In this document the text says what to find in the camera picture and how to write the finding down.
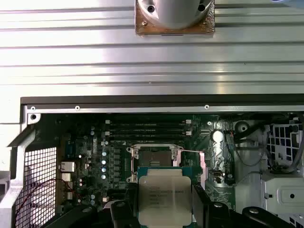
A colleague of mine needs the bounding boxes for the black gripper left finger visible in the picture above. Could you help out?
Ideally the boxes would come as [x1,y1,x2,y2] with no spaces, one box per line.
[44,183,139,228]

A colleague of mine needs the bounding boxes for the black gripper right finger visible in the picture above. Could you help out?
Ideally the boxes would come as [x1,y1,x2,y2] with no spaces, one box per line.
[191,183,296,228]

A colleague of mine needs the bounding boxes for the silver CPU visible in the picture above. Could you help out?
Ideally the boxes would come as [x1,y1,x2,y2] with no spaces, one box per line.
[137,166,192,228]

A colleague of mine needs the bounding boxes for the metal socket cover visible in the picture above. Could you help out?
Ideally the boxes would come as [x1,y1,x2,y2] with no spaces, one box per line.
[177,149,209,190]

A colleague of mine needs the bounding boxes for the CPU socket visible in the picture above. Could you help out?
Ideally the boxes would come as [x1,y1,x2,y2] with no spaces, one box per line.
[126,143,184,185]

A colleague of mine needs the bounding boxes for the green motherboard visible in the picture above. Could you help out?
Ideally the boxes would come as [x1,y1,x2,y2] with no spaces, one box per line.
[57,113,238,228]

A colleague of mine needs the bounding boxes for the silver metal port block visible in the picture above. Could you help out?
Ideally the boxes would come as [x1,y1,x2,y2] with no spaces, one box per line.
[60,161,76,173]

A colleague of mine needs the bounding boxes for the silver coin battery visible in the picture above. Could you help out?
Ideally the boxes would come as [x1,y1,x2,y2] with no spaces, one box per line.
[212,131,224,144]

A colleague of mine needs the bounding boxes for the silver metal drive cage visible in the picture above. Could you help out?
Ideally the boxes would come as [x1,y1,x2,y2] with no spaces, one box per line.
[234,111,304,228]

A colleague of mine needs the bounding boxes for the blue port connector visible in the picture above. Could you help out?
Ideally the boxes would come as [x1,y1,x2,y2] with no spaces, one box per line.
[66,140,79,159]

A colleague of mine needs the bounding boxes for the black PC case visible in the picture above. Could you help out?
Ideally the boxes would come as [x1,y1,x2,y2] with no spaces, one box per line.
[0,95,304,228]

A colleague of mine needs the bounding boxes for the thick black case cable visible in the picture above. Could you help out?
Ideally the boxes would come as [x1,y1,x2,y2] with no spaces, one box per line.
[234,121,266,143]

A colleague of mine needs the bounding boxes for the brown square base plate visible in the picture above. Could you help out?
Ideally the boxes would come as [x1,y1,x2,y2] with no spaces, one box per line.
[134,0,216,37]

